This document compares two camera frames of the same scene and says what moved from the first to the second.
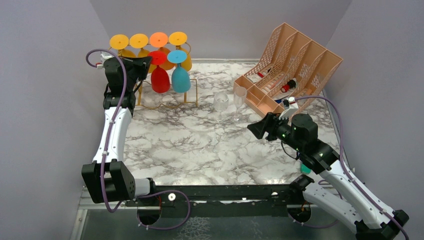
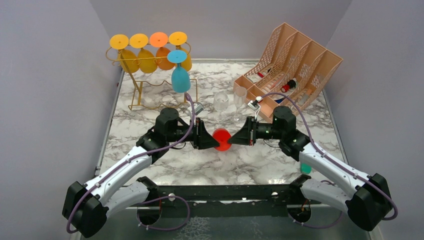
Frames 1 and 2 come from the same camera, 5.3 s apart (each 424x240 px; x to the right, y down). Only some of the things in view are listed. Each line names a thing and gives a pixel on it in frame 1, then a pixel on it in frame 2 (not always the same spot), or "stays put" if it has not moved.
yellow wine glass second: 140,41 stays put
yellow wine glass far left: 119,42 stays put
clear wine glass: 239,97 stays put
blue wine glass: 180,78 stays put
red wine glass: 160,78 -> 222,136
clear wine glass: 221,103 stays put
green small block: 303,169 stays put
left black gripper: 142,64 -> 201,138
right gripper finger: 260,129 -> 247,135
